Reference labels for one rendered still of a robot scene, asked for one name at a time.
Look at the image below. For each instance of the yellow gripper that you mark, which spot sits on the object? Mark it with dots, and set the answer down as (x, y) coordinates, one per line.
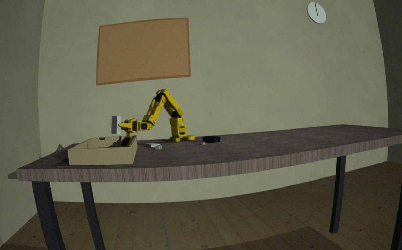
(129, 126)

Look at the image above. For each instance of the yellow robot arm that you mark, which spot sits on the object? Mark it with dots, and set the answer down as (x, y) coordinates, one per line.
(178, 129)

